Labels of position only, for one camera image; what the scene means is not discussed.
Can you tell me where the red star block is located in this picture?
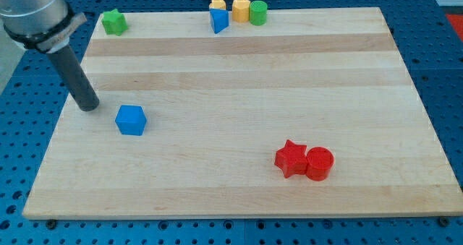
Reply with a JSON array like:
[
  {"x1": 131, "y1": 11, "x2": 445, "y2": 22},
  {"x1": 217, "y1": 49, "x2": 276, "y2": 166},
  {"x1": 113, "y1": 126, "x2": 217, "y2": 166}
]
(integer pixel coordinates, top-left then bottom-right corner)
[{"x1": 274, "y1": 139, "x2": 307, "y2": 179}]

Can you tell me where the yellow heart block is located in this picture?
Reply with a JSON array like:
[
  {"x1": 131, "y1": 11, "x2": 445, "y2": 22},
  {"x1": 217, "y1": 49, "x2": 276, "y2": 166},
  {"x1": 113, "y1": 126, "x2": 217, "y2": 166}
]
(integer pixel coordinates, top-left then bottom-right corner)
[{"x1": 209, "y1": 0, "x2": 226, "y2": 10}]

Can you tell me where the green star block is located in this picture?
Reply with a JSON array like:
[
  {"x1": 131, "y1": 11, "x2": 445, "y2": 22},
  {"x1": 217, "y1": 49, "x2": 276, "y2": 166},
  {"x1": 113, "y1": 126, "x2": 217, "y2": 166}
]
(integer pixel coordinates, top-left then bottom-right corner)
[{"x1": 101, "y1": 9, "x2": 128, "y2": 36}]

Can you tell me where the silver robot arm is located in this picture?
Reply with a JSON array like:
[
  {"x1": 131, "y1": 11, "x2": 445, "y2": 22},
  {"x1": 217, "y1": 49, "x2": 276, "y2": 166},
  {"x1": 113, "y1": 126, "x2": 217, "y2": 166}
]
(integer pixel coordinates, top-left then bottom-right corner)
[{"x1": 1, "y1": 0, "x2": 87, "y2": 53}]

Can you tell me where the blue triangle block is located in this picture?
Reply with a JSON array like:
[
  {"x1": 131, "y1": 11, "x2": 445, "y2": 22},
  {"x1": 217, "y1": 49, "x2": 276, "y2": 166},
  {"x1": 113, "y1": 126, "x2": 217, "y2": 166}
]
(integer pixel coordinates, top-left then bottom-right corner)
[{"x1": 209, "y1": 9, "x2": 229, "y2": 34}]

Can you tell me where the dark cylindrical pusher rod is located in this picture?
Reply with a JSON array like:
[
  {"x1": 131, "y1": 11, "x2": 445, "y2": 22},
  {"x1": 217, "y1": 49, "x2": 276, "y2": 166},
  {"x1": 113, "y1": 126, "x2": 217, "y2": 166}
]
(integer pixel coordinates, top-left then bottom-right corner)
[{"x1": 46, "y1": 45, "x2": 100, "y2": 111}]

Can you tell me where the green cylinder block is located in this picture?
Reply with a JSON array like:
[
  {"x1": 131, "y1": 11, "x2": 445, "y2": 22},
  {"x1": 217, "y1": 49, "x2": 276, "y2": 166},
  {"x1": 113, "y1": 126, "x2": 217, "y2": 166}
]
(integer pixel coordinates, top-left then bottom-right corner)
[{"x1": 249, "y1": 1, "x2": 268, "y2": 26}]

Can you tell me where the red cylinder block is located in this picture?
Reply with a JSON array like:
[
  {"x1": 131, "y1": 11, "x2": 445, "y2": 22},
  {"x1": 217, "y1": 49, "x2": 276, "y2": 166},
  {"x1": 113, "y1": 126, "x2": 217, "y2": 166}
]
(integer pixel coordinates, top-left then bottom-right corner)
[{"x1": 306, "y1": 147, "x2": 334, "y2": 181}]

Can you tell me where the light wooden board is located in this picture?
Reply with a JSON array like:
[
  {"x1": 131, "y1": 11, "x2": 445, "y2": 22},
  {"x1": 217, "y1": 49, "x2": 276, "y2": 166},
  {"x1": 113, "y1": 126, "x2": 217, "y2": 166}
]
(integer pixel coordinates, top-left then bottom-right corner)
[{"x1": 23, "y1": 7, "x2": 462, "y2": 220}]

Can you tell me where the blue cube block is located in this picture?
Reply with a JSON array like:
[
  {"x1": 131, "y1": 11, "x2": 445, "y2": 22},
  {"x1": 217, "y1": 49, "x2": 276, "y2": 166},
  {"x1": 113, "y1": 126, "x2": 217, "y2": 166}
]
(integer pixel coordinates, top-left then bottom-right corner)
[{"x1": 115, "y1": 105, "x2": 147, "y2": 136}]

